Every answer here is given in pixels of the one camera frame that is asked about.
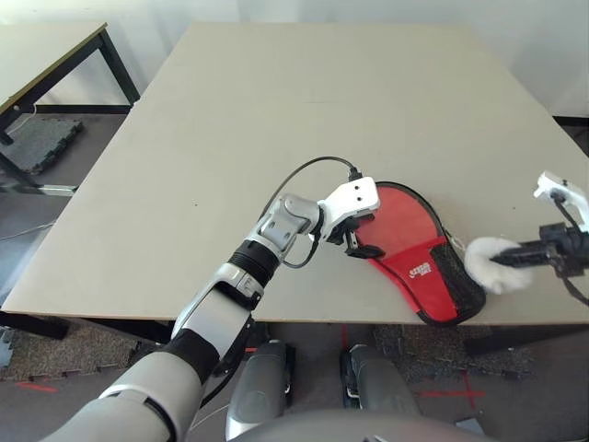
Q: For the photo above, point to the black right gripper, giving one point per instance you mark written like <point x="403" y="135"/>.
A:
<point x="563" y="246"/>

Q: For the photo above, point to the black table frame bar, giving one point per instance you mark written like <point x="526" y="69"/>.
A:
<point x="32" y="327"/>

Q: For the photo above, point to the grey robot right leg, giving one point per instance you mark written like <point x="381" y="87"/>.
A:
<point x="382" y="382"/>

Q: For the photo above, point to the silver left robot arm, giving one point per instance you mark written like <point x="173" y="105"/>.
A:
<point x="221" y="304"/>

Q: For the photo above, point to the red tape strip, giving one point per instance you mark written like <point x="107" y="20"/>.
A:
<point x="343" y="332"/>
<point x="39" y="387"/>

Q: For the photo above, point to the grey robot left leg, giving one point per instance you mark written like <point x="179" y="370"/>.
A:
<point x="257" y="382"/>

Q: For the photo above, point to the black-framed side table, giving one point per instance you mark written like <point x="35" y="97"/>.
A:
<point x="120" y="73"/>

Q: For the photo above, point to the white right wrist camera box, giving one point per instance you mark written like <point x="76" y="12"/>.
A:
<point x="568" y="193"/>

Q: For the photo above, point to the dark foam floor tile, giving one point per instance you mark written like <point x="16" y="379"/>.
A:
<point x="46" y="145"/>

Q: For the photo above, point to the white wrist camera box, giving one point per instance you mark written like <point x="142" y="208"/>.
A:
<point x="354" y="198"/>
<point x="568" y="193"/>

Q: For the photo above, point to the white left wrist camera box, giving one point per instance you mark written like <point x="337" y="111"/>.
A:
<point x="354" y="198"/>

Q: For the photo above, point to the red black paddle case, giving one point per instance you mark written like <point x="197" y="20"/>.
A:
<point x="414" y="294"/>

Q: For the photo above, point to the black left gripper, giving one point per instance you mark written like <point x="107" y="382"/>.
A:
<point x="343" y="235"/>

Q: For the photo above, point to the grey robot torso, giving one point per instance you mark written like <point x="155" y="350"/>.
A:
<point x="345" y="430"/>

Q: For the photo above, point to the speckled grey floor mat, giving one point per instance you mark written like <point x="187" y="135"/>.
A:
<point x="69" y="354"/>
<point x="437" y="354"/>

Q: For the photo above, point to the grey robot leg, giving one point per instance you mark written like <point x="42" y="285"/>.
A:
<point x="382" y="382"/>
<point x="257" y="382"/>

